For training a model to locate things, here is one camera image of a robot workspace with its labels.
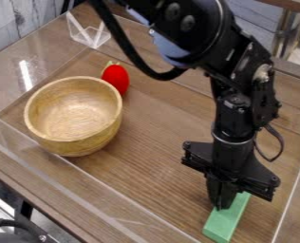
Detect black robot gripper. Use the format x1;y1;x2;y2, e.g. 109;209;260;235
182;140;281;209

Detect green rectangular stick block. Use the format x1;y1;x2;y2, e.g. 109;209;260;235
202;193;252;243

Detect brown wooden bowl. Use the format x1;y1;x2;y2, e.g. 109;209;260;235
23;76;122;157

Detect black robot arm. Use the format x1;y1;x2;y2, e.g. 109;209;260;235
89;0;282;210

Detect clear acrylic front barrier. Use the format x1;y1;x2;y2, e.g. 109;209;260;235
0;120;199;243

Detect red toy strawberry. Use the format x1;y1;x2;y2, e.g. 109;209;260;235
101;61;130;95

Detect metal table leg background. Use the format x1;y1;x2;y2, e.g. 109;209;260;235
272;9;300;60

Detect black table frame leg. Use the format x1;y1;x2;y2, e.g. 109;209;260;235
14;199;60;243

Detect clear acrylic corner bracket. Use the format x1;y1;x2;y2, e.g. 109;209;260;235
64;12;111;49

